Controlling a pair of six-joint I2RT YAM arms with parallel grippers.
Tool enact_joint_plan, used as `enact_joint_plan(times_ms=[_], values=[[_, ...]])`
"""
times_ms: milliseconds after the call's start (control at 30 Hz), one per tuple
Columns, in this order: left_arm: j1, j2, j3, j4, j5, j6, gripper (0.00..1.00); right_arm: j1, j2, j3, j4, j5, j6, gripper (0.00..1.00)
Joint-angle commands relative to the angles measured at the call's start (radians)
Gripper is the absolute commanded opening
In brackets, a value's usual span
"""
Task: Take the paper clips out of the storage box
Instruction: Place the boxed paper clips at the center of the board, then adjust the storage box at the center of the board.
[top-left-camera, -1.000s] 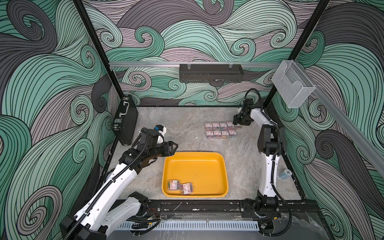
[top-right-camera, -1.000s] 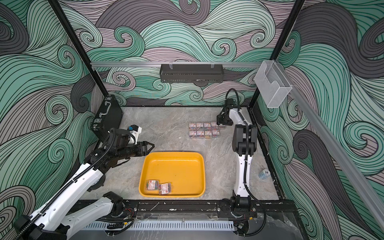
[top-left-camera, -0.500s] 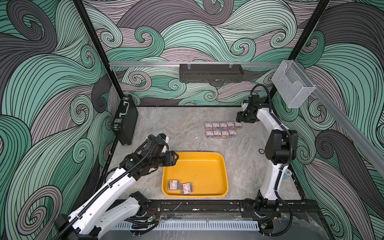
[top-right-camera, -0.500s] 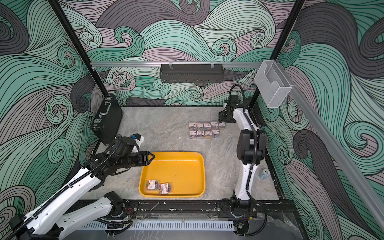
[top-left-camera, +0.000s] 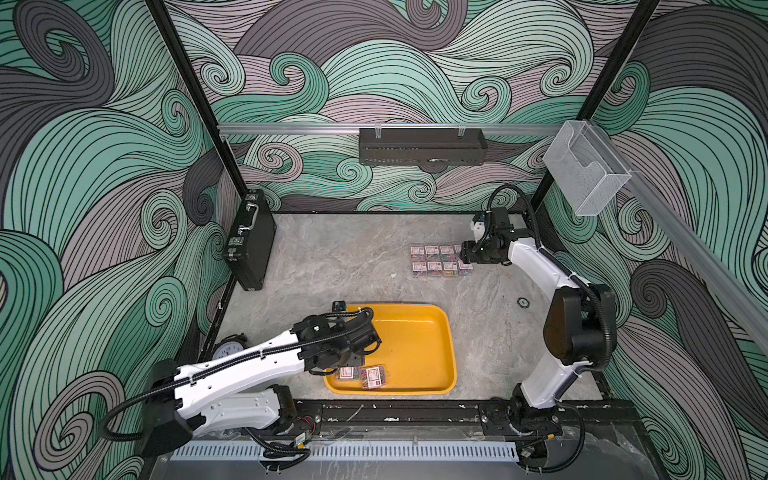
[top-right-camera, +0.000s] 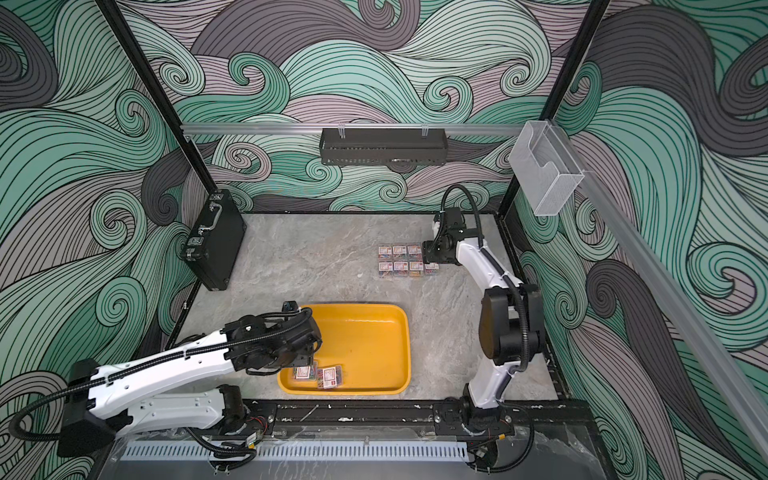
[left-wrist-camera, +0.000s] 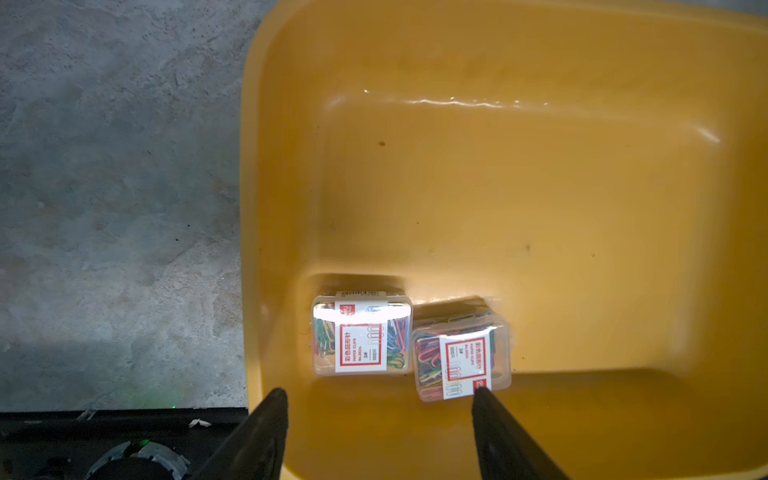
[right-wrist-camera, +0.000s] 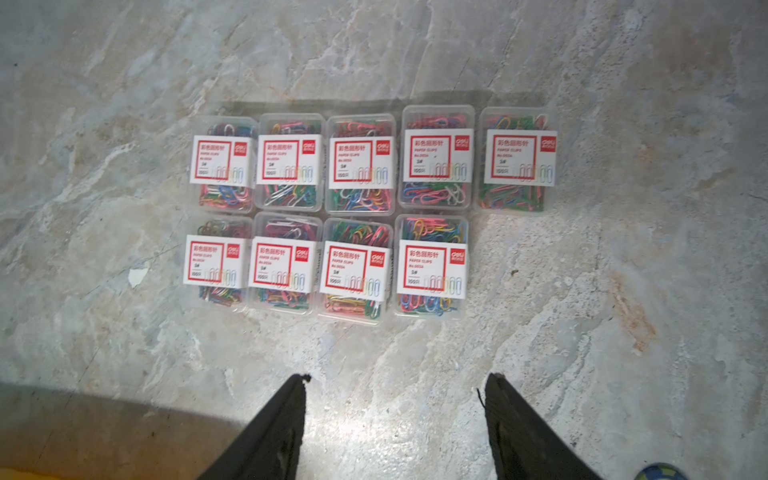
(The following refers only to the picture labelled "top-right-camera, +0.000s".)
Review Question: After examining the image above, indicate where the paper clip box eight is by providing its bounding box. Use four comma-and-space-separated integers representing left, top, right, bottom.
408, 260, 424, 278

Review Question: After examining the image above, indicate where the paper clip box six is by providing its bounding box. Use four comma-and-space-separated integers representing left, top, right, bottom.
292, 365, 317, 382

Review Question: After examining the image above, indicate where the aluminium wall rail back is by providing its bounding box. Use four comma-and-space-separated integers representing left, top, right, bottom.
180, 122, 523, 137

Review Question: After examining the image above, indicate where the paper clip box eleven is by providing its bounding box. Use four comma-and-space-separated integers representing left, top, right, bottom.
377, 244, 393, 261

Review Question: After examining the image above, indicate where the aluminium wall rail right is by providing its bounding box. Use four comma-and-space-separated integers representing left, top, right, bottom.
552, 122, 767, 456

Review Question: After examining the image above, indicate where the paper clip box one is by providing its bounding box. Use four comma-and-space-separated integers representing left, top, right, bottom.
407, 244, 423, 261

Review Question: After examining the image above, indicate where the paper clip box nine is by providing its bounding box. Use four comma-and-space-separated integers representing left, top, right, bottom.
424, 263, 439, 276

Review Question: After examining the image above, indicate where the paper clip box seven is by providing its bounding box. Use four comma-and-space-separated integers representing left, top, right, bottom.
316, 365, 343, 390

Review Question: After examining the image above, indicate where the black corner frame post left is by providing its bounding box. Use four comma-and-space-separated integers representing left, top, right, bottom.
95, 0, 217, 193

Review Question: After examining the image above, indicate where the black wall-mounted shelf tray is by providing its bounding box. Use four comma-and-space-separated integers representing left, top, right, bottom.
319, 129, 449, 166

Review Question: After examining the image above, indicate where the clear acrylic wall holder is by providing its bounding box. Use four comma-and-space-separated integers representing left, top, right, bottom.
508, 120, 584, 217

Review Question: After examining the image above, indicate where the paper clip box four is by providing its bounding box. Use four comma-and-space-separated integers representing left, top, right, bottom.
393, 261, 409, 277

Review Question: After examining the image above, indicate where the white slotted cable duct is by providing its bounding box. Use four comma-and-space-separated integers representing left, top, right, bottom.
120, 440, 469, 463

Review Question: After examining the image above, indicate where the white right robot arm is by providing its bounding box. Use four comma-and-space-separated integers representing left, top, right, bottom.
422, 183, 546, 431

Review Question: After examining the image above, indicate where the aluminium wall rail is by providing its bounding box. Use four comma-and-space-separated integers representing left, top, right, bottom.
552, 122, 767, 456
180, 122, 523, 137

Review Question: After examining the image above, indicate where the paper clip box three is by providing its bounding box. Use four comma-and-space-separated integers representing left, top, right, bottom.
392, 244, 408, 261

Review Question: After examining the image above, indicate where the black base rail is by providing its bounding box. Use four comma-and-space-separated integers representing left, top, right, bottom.
244, 398, 593, 436

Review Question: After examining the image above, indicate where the black briefcase with metal handle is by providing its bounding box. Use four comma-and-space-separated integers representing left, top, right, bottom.
182, 189, 247, 291

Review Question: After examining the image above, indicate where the yellow plastic tray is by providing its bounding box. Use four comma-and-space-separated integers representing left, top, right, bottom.
277, 303, 412, 396

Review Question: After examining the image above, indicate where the paper clip box five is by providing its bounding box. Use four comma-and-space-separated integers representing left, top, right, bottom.
378, 261, 394, 278

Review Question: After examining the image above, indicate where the black corner frame post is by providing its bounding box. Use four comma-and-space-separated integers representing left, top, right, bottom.
95, 0, 217, 193
499, 1, 610, 218

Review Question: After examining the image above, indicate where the black corner frame post right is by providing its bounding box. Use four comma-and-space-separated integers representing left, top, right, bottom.
499, 1, 610, 218

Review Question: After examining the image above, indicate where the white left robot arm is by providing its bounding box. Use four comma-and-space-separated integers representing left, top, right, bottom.
8, 302, 322, 458

